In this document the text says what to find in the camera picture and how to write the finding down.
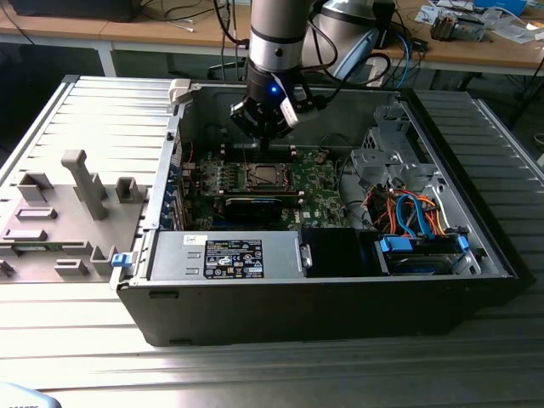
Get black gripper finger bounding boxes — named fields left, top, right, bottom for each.
left=270, top=121, right=297, bottom=141
left=229, top=96, right=274, bottom=152

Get CPU socket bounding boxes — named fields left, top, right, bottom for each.
left=244, top=161, right=296, bottom=189

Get copper CPU cooler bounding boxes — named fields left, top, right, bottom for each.
left=430, top=10, right=459, bottom=43

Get beige case latch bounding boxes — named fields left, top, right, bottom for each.
left=168, top=78, right=193, bottom=106

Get green motherboard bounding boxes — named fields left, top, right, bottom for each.
left=180, top=144, right=354, bottom=233

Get black graphics card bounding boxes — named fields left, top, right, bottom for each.
left=221, top=194, right=285, bottom=223

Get grey metal drive cage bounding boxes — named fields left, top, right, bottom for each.
left=348, top=104, right=443, bottom=192

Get wooden desk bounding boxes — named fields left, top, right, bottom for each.
left=0, top=0, right=544, bottom=71

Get grey power supply unit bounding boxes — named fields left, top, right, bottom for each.
left=147, top=231, right=306, bottom=282

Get hard disk in blue carrier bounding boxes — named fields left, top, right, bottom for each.
left=376, top=235, right=471, bottom=276

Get black PC case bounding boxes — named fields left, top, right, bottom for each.
left=109, top=77, right=528, bottom=348

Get grey metal drive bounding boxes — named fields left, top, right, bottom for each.
left=455, top=14, right=488, bottom=43

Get black monitor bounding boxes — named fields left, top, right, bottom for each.
left=8, top=0, right=137, bottom=23

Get grey parts rack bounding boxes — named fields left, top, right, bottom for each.
left=0, top=148, right=150, bottom=285

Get blue box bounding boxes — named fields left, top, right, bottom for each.
left=473, top=0, right=529, bottom=14

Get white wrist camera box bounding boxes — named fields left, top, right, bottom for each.
left=279, top=97, right=299, bottom=128

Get black camera cable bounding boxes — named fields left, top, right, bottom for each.
left=312, top=53, right=392, bottom=107

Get red yellow power wires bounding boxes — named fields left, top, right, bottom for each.
left=365, top=188, right=399, bottom=229

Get orange data cable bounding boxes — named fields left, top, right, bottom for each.
left=418, top=194, right=447, bottom=235

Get flat blue data cable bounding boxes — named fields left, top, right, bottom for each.
left=394, top=190, right=435, bottom=239

